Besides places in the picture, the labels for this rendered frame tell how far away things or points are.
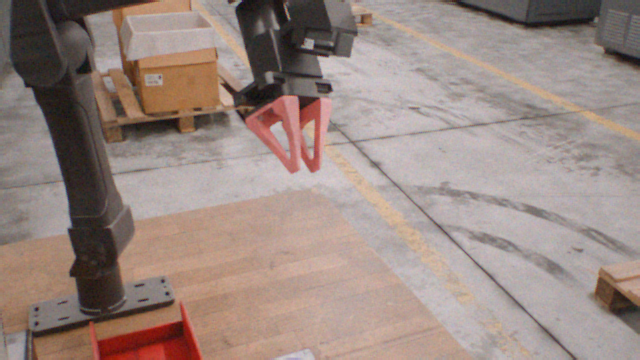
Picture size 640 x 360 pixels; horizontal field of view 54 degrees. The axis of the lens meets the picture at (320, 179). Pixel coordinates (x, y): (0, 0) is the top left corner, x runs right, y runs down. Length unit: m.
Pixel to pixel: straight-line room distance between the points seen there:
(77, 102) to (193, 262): 0.37
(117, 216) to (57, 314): 0.18
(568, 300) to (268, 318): 1.85
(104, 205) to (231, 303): 0.24
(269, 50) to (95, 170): 0.30
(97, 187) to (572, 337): 1.92
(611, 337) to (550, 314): 0.22
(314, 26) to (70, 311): 0.56
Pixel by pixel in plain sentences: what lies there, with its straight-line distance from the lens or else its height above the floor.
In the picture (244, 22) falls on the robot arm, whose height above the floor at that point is 1.33.
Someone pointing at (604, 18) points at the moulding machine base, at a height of 0.33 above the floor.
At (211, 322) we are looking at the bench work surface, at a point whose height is 0.90.
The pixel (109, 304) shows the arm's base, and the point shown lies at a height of 0.92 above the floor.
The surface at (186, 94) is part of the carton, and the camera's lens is 4.07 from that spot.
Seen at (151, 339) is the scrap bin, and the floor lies 0.91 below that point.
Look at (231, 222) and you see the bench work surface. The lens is 1.17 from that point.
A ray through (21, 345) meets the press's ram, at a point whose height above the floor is 1.14.
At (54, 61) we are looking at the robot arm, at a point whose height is 1.28.
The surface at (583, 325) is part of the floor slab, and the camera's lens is 2.53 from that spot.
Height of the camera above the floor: 1.47
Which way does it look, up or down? 26 degrees down
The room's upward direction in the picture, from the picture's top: straight up
